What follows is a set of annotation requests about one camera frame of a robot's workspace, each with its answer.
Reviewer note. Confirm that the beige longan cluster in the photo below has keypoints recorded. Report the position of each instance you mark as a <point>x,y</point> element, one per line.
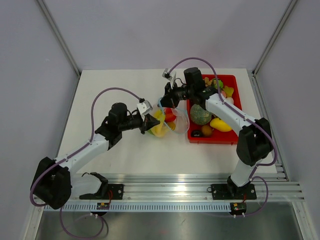
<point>208,82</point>

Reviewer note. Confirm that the white slotted cable duct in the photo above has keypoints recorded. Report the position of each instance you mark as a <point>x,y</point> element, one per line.
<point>150,207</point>

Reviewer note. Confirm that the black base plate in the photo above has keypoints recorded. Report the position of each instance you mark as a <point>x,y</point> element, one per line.
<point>105,192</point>
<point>224,191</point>

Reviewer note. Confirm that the left aluminium frame post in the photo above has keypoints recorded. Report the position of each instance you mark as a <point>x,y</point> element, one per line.
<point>59,37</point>

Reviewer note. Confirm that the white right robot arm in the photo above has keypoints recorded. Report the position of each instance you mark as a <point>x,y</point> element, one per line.
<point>254,135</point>

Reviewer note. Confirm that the red plastic tray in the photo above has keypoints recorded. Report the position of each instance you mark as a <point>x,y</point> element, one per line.
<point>216,137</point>

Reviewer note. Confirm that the clear zip top bag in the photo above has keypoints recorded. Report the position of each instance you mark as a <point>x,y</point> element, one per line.
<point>180,125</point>

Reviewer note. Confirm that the aluminium front rail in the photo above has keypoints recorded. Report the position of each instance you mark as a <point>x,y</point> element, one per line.
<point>193,187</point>

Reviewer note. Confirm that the green netted melon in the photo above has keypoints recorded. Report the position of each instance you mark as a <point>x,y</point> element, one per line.
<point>199,116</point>

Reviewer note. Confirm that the yellow banana bunch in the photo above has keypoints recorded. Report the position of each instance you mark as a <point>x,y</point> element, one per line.
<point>161,129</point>

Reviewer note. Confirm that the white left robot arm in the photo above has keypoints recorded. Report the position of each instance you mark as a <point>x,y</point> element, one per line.
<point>54,180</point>

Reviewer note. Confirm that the right aluminium frame post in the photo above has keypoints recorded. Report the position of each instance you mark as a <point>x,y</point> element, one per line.
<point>275,35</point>

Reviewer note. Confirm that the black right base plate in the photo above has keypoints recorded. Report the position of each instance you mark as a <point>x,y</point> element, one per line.
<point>224,191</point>

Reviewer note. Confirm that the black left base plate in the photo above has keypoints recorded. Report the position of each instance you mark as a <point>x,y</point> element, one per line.
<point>105,192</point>

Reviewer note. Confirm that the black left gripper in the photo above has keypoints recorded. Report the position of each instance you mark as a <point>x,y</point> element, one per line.
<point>148,123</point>

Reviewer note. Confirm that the red apple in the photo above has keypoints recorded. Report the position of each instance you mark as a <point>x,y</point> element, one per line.
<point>169,115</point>

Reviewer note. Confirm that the aluminium frame post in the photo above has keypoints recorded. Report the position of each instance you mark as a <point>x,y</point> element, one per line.
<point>59,37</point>
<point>275,35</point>

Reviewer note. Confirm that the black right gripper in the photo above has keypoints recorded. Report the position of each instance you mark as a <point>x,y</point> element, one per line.
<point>170,99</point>

